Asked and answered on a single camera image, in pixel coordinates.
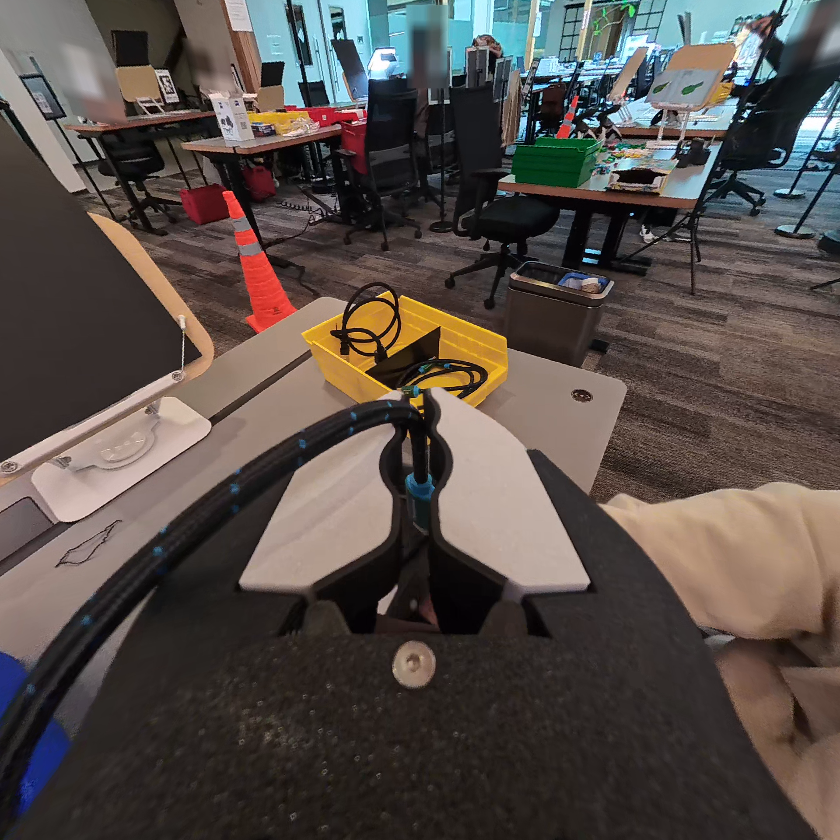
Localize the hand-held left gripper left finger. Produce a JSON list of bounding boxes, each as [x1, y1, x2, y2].
[[238, 392, 421, 634]]

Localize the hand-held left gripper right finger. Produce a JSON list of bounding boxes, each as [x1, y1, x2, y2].
[[423, 387, 592, 634]]

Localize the black braided cable blue plugs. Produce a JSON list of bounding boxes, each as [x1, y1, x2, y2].
[[0, 399, 439, 818]]

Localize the yellow storage bin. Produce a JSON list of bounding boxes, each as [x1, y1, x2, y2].
[[302, 294, 509, 441]]

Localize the blue storage bin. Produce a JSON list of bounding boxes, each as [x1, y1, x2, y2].
[[0, 650, 72, 818]]

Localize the black bin divider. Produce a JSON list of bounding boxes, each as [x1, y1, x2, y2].
[[364, 327, 442, 383]]

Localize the steel trash can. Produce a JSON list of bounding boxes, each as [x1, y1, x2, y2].
[[504, 261, 616, 368]]

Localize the black office chair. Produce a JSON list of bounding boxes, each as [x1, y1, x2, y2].
[[445, 85, 560, 309], [335, 79, 422, 252]]

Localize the person's beige hoodie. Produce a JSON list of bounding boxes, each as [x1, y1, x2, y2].
[[712, 637, 840, 840]]

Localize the stack of green bins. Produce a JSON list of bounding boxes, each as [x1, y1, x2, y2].
[[511, 136, 602, 189]]

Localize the background office table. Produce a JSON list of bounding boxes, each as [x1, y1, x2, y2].
[[497, 112, 739, 277], [180, 123, 343, 263]]

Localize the white cardboard box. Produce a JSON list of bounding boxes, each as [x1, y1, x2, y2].
[[210, 92, 255, 142]]

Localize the wooden board green leaves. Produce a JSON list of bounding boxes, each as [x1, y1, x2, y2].
[[646, 42, 737, 126]]

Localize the thin black cable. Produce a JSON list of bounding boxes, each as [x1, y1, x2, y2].
[[330, 282, 403, 363]]

